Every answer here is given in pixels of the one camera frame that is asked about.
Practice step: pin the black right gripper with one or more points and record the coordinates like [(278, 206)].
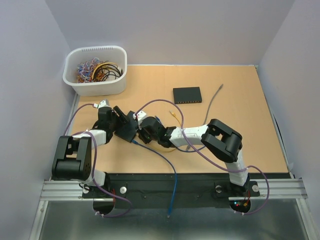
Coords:
[(141, 134)]

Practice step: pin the black network switch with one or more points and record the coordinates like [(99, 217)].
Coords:
[(128, 131), (187, 95)]

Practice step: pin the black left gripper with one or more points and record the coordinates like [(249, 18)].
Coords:
[(122, 117)]

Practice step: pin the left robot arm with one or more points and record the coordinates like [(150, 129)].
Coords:
[(73, 156)]

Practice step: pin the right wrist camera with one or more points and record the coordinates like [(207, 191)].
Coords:
[(139, 117)]

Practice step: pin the aluminium frame rail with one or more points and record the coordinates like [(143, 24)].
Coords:
[(263, 157)]

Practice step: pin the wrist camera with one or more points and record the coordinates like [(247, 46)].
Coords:
[(102, 104), (139, 117)]

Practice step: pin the white plastic bin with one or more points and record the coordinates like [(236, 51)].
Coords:
[(96, 70)]

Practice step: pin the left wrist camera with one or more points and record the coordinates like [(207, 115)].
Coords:
[(102, 104)]

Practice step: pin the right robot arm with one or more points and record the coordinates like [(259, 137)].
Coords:
[(221, 140)]

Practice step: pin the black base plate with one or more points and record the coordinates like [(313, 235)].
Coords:
[(160, 191)]

